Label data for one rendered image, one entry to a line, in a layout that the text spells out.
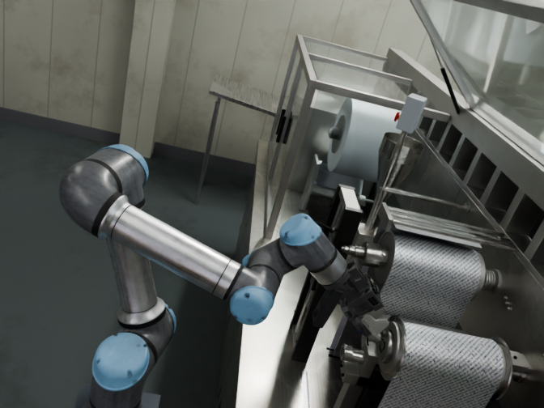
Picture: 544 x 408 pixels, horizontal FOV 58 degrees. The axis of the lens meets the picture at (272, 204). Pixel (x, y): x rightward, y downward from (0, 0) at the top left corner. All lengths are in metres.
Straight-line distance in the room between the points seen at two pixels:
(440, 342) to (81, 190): 0.82
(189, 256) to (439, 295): 0.71
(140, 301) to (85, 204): 0.33
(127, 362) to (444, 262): 0.80
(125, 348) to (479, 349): 0.79
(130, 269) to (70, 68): 3.89
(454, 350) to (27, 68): 4.51
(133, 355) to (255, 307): 0.36
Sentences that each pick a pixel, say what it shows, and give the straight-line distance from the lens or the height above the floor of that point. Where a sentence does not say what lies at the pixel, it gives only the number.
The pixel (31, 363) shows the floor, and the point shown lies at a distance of 2.71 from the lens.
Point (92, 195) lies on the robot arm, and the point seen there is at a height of 1.50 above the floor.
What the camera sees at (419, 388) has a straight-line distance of 1.22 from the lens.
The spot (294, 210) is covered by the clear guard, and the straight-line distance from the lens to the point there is 2.07.
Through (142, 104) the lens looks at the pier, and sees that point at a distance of 4.68.
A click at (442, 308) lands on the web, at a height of 1.27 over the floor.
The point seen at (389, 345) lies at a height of 1.28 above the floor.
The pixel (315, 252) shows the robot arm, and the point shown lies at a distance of 1.00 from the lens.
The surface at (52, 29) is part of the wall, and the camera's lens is 4.92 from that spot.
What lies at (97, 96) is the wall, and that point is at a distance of 4.93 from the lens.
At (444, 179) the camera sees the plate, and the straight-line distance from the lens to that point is 1.91.
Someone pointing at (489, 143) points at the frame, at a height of 1.62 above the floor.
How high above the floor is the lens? 1.96
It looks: 26 degrees down
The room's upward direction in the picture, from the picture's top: 16 degrees clockwise
